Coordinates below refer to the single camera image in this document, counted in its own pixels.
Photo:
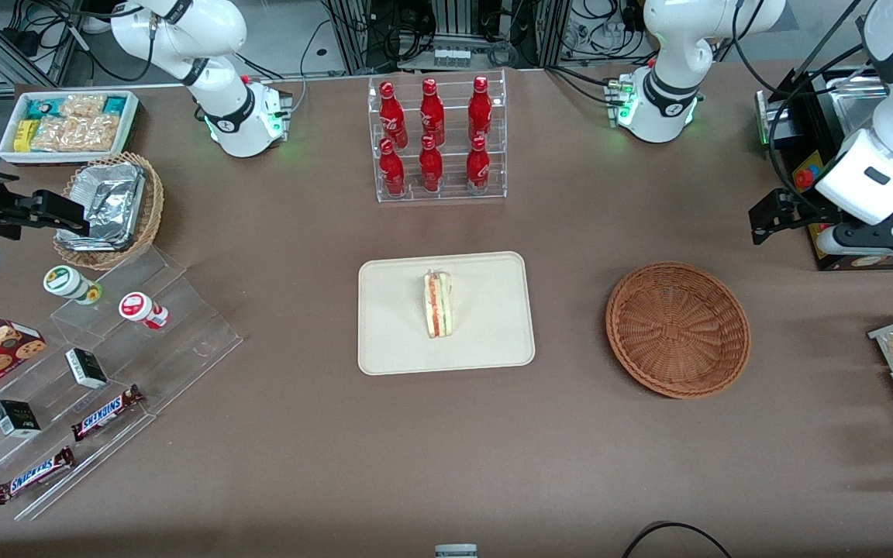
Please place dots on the teal snack packet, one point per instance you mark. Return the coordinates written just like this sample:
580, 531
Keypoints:
115, 104
40, 108

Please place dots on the small grey device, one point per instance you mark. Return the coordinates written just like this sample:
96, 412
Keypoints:
456, 552

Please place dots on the clear acrylic bottle rack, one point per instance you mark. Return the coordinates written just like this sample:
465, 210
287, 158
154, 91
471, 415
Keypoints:
453, 116

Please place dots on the aluminium frame rack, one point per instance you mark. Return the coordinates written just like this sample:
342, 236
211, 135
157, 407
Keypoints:
353, 31

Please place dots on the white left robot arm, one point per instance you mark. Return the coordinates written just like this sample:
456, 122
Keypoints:
675, 54

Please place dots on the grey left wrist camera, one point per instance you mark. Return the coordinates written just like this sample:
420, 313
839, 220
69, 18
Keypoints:
865, 246

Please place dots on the steel warmer pan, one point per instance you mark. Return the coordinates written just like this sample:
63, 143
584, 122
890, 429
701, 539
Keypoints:
853, 105

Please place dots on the green lid yogurt cup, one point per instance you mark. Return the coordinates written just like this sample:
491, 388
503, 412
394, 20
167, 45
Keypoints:
65, 280

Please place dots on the red lid yogurt cup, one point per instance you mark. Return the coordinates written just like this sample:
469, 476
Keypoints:
136, 306

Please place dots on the yellow snack packet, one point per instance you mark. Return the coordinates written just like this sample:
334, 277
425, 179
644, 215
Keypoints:
22, 136

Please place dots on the silver foil tray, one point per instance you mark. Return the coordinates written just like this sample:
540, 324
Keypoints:
109, 201

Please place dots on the clear cracker bag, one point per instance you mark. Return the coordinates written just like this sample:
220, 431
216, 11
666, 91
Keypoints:
55, 134
82, 105
98, 132

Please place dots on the white power strip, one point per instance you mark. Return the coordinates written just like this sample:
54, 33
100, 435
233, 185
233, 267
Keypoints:
452, 58

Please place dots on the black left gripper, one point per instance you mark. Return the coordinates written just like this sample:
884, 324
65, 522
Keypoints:
790, 208

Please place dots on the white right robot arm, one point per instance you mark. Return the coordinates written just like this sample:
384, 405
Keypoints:
222, 101

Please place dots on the red cola bottle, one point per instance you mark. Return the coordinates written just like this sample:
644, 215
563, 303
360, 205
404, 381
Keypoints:
392, 170
432, 112
478, 167
431, 167
480, 108
392, 112

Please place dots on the black food warmer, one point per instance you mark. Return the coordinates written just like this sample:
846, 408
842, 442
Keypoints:
809, 164

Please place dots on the triangular sandwich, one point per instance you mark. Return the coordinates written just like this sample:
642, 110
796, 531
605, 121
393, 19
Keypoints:
439, 306

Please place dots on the clear acrylic step display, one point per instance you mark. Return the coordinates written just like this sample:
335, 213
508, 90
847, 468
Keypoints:
183, 349

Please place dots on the light wicker basket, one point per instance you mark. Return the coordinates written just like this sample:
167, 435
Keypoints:
153, 201

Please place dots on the beige rectangular tray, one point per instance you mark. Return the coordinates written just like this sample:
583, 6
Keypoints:
493, 318

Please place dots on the round brown wicker basket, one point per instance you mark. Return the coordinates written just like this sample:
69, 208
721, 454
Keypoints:
679, 329

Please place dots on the snickers bar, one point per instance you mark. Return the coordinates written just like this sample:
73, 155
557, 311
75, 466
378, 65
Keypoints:
34, 475
105, 412

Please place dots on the white snack bin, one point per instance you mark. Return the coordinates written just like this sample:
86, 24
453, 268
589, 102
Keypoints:
6, 151

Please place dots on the small black box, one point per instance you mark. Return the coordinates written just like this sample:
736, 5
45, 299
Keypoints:
16, 418
87, 368

